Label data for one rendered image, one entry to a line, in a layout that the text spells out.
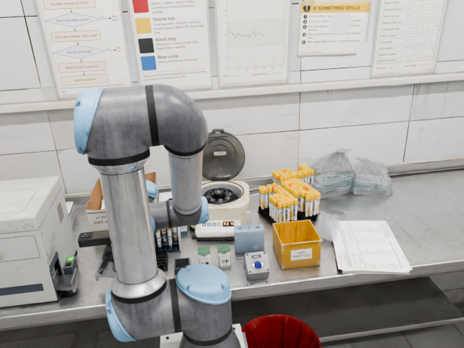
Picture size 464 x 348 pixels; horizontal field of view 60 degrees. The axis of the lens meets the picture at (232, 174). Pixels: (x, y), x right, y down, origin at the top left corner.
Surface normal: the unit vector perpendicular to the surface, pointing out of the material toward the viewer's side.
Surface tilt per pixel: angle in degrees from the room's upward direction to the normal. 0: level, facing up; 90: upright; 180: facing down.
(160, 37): 94
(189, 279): 9
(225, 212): 90
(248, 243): 90
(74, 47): 93
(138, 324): 82
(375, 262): 1
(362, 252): 0
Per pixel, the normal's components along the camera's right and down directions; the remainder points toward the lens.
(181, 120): 0.59, 0.26
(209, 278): 0.07, -0.95
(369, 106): 0.14, 0.40
